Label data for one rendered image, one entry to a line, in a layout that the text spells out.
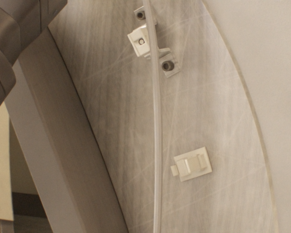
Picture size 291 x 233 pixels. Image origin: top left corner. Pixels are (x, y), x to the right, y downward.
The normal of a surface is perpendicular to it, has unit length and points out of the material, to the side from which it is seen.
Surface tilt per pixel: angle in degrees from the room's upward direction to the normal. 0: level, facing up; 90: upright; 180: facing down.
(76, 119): 61
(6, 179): 90
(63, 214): 90
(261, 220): 90
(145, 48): 90
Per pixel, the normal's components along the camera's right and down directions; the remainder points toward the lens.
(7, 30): 0.51, -0.02
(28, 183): 0.17, 0.18
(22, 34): 0.76, 0.62
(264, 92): -0.50, 0.12
